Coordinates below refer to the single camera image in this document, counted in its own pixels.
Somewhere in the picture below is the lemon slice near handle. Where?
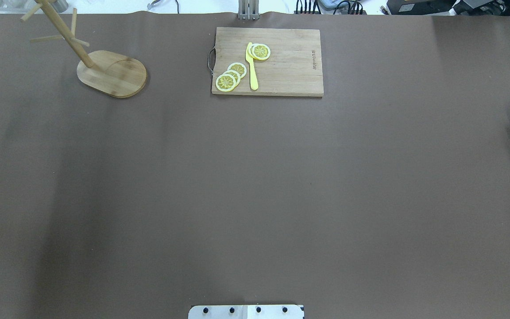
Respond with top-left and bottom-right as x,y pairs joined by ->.
215,74 -> 237,92

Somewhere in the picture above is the bamboo cutting board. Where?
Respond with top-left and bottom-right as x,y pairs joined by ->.
211,27 -> 324,97

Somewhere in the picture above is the middle lemon slice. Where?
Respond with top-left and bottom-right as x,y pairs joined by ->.
223,70 -> 242,85

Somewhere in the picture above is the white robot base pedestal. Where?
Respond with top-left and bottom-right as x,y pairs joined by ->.
188,304 -> 305,319

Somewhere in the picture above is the wooden cup storage rack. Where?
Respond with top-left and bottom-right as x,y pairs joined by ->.
20,0 -> 147,98

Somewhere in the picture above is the top lemon slice pair front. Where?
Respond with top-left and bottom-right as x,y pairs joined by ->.
250,43 -> 271,61

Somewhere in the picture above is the hidden back lemon slice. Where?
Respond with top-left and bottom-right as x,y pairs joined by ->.
246,43 -> 258,60

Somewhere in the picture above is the yellow plastic knife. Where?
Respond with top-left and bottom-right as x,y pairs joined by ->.
245,42 -> 259,91

